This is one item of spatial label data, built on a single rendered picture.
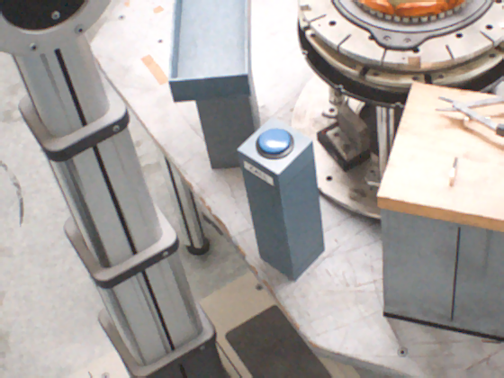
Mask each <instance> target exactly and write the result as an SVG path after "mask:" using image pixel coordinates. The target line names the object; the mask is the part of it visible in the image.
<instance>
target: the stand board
mask: <svg viewBox="0 0 504 378"><path fill-rule="evenodd" d="M439 95H440V96H443V97H446V98H449V99H453V100H456V101H460V102H461V103H463V102H470V101H474V100H480V99H484V98H490V97H495V96H493V95H488V94H478V93H473V92H467V91H462V90H456V89H451V88H446V87H440V86H435V85H424V84H420V83H412V88H411V90H410V93H409V98H408V100H407V102H406V105H405V109H404V112H403V115H402V116H401V122H400V127H399V129H398V132H397V135H396V138H395V141H394V143H393V145H392V148H391V156H390V159H389V161H388V164H387V167H386V169H385V172H384V175H383V178H382V182H381V185H380V188H379V191H378V194H377V208H380V209H385V210H390V211H398V212H406V213H411V214H416V215H419V216H424V217H429V218H432V219H437V220H441V221H450V222H453V223H462V224H467V225H472V226H475V227H480V228H485V229H488V230H496V231H501V232H504V138H501V137H498V136H496V135H495V132H494V131H493V130H490V129H488V128H486V127H485V126H483V125H482V124H480V123H478V122H477V121H473V120H472V119H471V120H470V124H469V128H468V130H465V129H464V118H465V115H463V114H462V113H461V112H437V111H436V108H437V107H452V105H451V104H450V103H447V102H444V101H441V100H439V99H437V98H438V96H439ZM472 110H473V111H475V112H477V113H479V114H481V115H482V116H489V117H491V121H492V122H494V123H501V124H504V106H503V104H499V105H493V106H488V107H482V108H472ZM455 157H459V161H458V168H457V172H456V176H455V179H454V185H449V180H450V174H451V170H452V167H453V161H454V158H455Z"/></svg>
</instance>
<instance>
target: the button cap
mask: <svg viewBox="0 0 504 378"><path fill-rule="evenodd" d="M259 144H260V149H261V151H262V152H263V153H265V154H267V155H271V156H276V155H279V154H282V153H284V152H285V151H286V150H287V149H288V148H289V147H290V145H291V140H290V136H289V134H288V133H287V132H286V131H285V130H282V129H278V128H272V129H269V130H266V131H264V132H263V133H262V134H261V135H260V139H259Z"/></svg>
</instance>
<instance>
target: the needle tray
mask: <svg viewBox="0 0 504 378"><path fill-rule="evenodd" d="M167 81H168V84H169V87H170V91H171V94H172V97H173V100H174V103H182V102H192V101H194V102H195V106H196V109H197V112H198V116H199V120H200V124H201V126H202V133H203V137H204V141H205V144H206V148H207V155H208V159H209V161H210V165H211V169H220V168H230V167H241V164H240V160H239V153H238V148H239V147H241V146H242V144H243V143H244V142H245V141H247V140H248V139H249V138H250V137H251V136H252V135H253V134H255V133H256V132H257V131H258V130H259V129H260V111H259V106H258V101H257V92H256V88H255V82H254V77H253V72H252V49H251V0H174V1H173V14H172V27H171V41H170V53H169V67H168V80H167Z"/></svg>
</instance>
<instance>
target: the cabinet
mask: <svg viewBox="0 0 504 378"><path fill-rule="evenodd" d="M381 222H382V275H383V310H382V316H383V317H389V318H393V319H396V320H404V321H407V322H410V323H415V324H419V325H421V324H422V325H426V326H430V327H433V328H437V329H443V330H448V331H452V332H453V331H455V332H459V333H463V334H466V335H470V336H474V337H477V338H488V339H491V340H495V341H499V342H502V343H504V232H501V231H496V230H492V229H485V228H480V227H475V226H472V225H467V224H462V223H453V222H450V221H445V220H437V219H432V218H429V217H424V216H419V215H416V214H411V213H406V212H402V211H390V210H385V209H381Z"/></svg>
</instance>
